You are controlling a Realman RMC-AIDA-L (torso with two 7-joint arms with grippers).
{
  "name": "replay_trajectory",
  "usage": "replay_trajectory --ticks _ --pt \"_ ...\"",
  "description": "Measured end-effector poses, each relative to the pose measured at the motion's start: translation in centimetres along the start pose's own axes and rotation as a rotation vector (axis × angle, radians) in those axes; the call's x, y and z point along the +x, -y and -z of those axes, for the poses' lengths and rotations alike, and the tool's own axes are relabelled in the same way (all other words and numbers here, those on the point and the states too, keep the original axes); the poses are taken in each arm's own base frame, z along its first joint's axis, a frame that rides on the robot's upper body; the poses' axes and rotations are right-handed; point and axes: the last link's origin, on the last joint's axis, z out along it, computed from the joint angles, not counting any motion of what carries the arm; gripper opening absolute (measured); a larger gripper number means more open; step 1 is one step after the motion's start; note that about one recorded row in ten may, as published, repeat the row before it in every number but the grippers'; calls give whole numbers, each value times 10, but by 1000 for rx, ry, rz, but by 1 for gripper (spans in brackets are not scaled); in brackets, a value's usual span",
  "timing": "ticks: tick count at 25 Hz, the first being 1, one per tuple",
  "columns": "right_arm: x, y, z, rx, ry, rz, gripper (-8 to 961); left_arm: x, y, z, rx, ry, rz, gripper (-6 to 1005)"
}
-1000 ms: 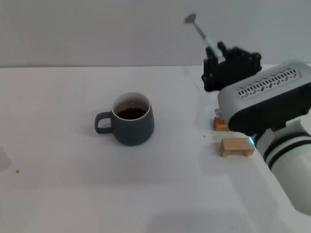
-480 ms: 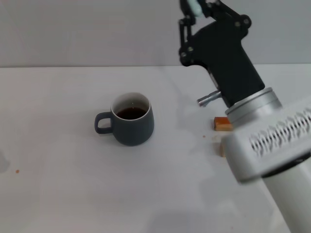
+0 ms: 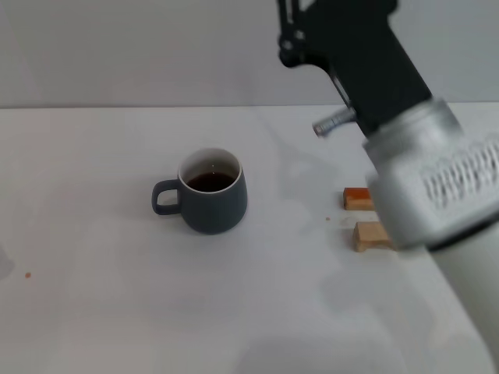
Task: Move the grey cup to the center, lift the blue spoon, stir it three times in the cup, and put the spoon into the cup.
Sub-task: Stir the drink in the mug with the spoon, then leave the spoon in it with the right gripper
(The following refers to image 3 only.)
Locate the dark brown coffee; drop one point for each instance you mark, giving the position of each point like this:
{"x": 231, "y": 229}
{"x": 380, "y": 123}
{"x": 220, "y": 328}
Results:
{"x": 210, "y": 183}

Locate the orange stained wooden block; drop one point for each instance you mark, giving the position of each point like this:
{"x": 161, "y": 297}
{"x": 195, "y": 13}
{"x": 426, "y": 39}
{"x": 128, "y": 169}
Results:
{"x": 356, "y": 198}

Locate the dark grey ceramic cup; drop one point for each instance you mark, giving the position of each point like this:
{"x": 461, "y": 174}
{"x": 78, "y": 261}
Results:
{"x": 214, "y": 212}

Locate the plain notched wooden block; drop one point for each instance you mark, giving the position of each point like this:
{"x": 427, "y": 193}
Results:
{"x": 368, "y": 235}

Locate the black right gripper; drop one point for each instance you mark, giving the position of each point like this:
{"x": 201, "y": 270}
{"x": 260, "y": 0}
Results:
{"x": 362, "y": 50}

